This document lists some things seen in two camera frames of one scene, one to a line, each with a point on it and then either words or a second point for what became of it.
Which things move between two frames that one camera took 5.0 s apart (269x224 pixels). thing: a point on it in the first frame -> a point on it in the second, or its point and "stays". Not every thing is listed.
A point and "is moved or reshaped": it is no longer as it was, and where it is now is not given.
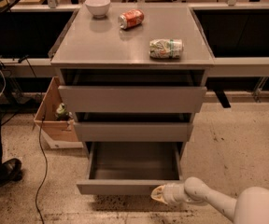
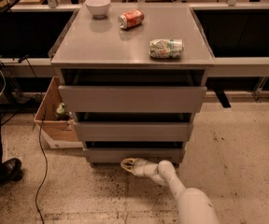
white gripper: (170, 192) -> (141, 169)
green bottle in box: (62, 114) stays
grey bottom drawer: (131, 168) is moved or reshaped
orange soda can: (131, 19) stays
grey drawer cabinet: (135, 77) stays
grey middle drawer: (134, 132) stays
